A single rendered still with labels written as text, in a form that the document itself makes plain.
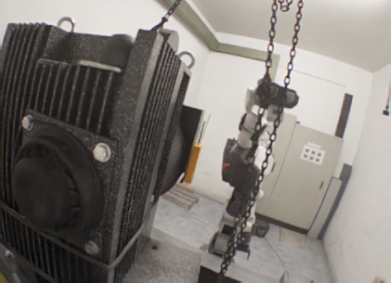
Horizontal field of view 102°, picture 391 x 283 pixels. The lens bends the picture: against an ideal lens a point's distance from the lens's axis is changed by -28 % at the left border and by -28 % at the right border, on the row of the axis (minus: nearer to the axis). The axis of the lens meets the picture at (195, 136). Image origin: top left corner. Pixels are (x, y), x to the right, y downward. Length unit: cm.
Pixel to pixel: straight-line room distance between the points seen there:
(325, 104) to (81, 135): 351
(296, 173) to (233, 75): 189
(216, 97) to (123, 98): 339
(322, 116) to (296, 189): 122
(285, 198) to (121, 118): 325
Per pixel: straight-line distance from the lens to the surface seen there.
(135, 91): 39
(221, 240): 162
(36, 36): 62
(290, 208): 357
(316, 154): 341
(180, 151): 84
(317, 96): 367
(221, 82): 378
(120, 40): 44
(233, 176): 140
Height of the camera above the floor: 150
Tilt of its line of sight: 8 degrees down
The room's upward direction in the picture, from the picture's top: 16 degrees clockwise
